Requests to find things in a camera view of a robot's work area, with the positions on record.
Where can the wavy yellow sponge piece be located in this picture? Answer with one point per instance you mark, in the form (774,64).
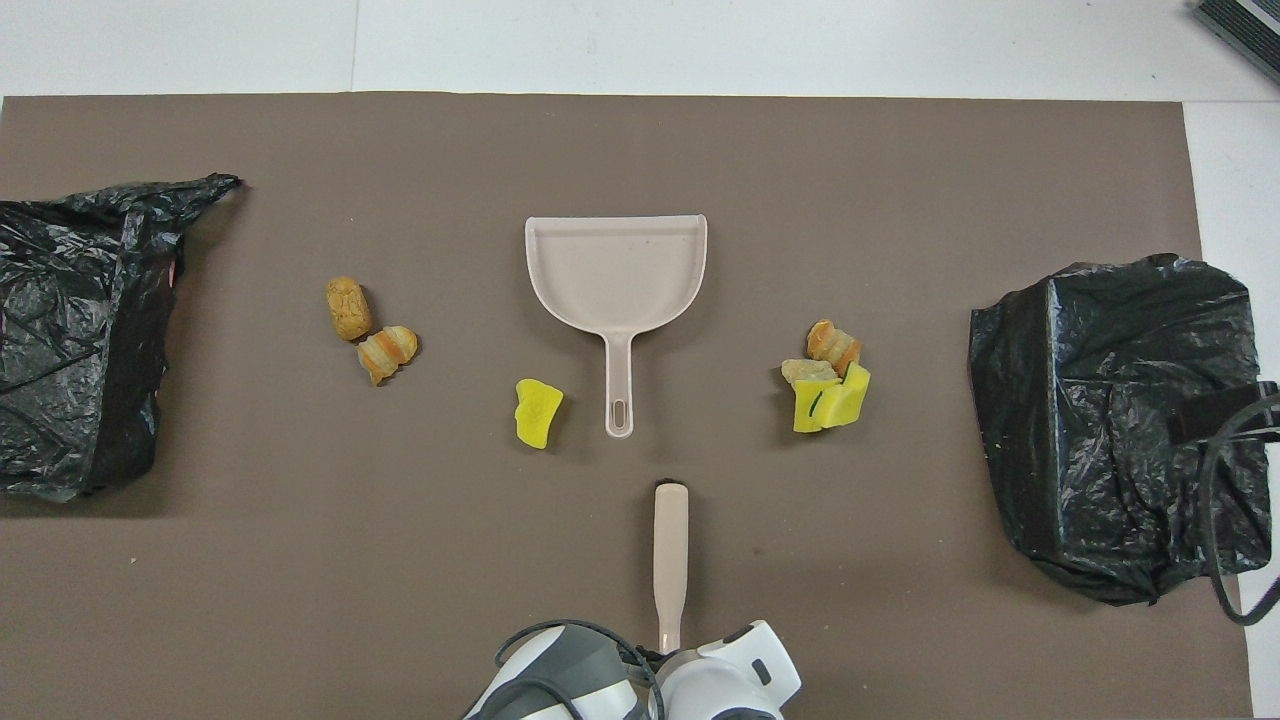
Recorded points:
(538,412)

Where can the striped croissant piece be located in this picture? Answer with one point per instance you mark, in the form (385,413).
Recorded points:
(388,350)
(833,343)

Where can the pale beige bread chunk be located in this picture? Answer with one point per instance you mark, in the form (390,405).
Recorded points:
(808,371)

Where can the brown paper table mat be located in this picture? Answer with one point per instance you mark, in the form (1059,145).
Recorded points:
(640,150)

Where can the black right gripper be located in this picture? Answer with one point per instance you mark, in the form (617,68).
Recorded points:
(1215,415)

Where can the brown oval bread roll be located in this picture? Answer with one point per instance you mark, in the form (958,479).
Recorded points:
(348,308)

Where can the yellow green scouring sponge piece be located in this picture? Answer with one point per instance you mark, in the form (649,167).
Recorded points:
(848,398)
(812,408)

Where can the grey ribbed device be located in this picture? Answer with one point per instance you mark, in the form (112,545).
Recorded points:
(1245,30)

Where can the beige brush with black bristles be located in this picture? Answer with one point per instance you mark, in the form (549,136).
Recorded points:
(670,540)

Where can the black bag lined bin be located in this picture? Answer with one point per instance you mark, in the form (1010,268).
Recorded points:
(1110,430)
(70,400)

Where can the beige plastic dustpan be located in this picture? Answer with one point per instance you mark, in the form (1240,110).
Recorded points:
(615,270)

